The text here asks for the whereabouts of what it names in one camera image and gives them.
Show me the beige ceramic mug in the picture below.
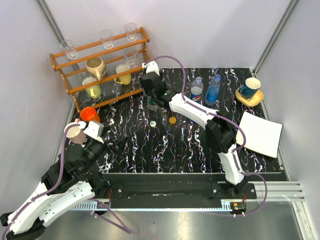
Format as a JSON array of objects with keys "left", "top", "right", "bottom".
[{"left": 85, "top": 57, "right": 106, "bottom": 81}]

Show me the white green bottle cap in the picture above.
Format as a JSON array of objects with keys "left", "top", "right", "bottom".
[{"left": 150, "top": 120, "right": 157, "bottom": 127}]

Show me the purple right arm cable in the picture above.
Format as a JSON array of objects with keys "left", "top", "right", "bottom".
[{"left": 144, "top": 55, "right": 247, "bottom": 176}]

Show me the pink mug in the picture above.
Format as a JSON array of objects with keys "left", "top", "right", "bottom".
[{"left": 64, "top": 120, "right": 87, "bottom": 145}]

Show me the yellow saucer plate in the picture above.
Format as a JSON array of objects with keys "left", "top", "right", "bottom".
[{"left": 235, "top": 88, "right": 264, "bottom": 107}]

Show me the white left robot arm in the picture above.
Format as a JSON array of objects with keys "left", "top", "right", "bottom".
[{"left": 0, "top": 136, "right": 129, "bottom": 240}]

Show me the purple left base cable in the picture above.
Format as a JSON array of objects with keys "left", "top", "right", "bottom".
[{"left": 89, "top": 197, "right": 132, "bottom": 235}]

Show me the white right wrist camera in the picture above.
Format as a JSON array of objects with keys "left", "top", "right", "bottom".
[{"left": 142, "top": 60, "right": 160, "bottom": 76}]

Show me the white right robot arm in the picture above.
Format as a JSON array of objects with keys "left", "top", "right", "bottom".
[{"left": 139, "top": 72, "right": 248, "bottom": 199}]

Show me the yellow mug on shelf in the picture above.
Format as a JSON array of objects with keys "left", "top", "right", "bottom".
[{"left": 114, "top": 64, "right": 132, "bottom": 85}]

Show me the clear glass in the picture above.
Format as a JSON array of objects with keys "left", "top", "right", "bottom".
[
  {"left": 59, "top": 39, "right": 78, "bottom": 60},
  {"left": 124, "top": 22, "right": 138, "bottom": 43},
  {"left": 99, "top": 29, "right": 114, "bottom": 50}
]

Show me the clear glass middle shelf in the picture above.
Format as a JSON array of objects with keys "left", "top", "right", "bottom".
[{"left": 122, "top": 48, "right": 138, "bottom": 69}]

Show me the green label water bottle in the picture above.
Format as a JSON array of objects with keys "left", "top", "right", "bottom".
[{"left": 147, "top": 96, "right": 159, "bottom": 111}]

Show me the orange mug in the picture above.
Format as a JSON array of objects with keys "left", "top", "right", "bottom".
[{"left": 79, "top": 106, "right": 101, "bottom": 122}]

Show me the wooden three-tier shelf rack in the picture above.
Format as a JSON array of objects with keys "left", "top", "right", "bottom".
[{"left": 49, "top": 27, "right": 152, "bottom": 112}]

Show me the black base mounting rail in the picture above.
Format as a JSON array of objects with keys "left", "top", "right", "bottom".
[{"left": 62, "top": 172, "right": 258, "bottom": 210}]

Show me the clear blue water bottle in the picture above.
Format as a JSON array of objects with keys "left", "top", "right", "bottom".
[{"left": 205, "top": 74, "right": 221, "bottom": 106}]

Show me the orange bottle cap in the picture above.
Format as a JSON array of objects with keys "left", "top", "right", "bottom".
[{"left": 169, "top": 116, "right": 177, "bottom": 125}]

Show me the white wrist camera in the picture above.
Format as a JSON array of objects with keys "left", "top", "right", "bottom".
[
  {"left": 142, "top": 60, "right": 160, "bottom": 76},
  {"left": 78, "top": 120, "right": 104, "bottom": 139}
]

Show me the Pepsi bottle blue cap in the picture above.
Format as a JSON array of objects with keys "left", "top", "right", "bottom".
[{"left": 190, "top": 76, "right": 204, "bottom": 103}]

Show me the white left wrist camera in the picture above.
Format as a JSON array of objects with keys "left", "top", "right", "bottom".
[{"left": 78, "top": 120, "right": 104, "bottom": 139}]

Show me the blue cup white inside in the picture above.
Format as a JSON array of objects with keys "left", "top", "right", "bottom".
[{"left": 238, "top": 77, "right": 261, "bottom": 100}]

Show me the pale green mug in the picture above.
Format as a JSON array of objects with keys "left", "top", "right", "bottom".
[{"left": 82, "top": 76, "right": 101, "bottom": 99}]

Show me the clear glass top left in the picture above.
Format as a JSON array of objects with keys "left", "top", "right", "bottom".
[{"left": 59, "top": 39, "right": 78, "bottom": 60}]

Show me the clear glass top middle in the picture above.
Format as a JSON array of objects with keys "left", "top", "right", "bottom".
[{"left": 99, "top": 29, "right": 114, "bottom": 50}]

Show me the clear glass top right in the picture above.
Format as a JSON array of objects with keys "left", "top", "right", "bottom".
[{"left": 124, "top": 22, "right": 138, "bottom": 43}]

